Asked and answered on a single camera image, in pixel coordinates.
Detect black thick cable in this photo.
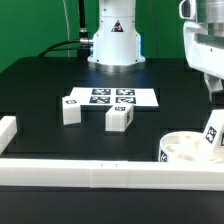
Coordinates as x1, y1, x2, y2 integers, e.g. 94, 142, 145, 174
37, 0, 94, 59

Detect white front fence wall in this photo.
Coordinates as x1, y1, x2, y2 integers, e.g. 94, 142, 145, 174
0, 158, 224, 191

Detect white fence wall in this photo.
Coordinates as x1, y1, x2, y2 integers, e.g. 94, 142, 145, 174
0, 158, 224, 191
0, 116, 17, 155

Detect white marker sheet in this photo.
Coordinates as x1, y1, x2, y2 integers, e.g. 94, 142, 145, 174
71, 87, 158, 107

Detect black cable connector block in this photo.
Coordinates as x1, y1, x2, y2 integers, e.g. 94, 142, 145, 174
77, 47, 90, 60

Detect thin white cable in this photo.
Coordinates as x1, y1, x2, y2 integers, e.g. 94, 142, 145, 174
62, 0, 72, 58

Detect white left fence wall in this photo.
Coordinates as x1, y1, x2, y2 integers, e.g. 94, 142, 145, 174
0, 116, 17, 155

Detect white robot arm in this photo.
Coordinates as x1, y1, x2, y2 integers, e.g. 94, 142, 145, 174
88, 0, 224, 103

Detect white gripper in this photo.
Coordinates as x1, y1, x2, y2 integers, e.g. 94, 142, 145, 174
179, 0, 224, 102

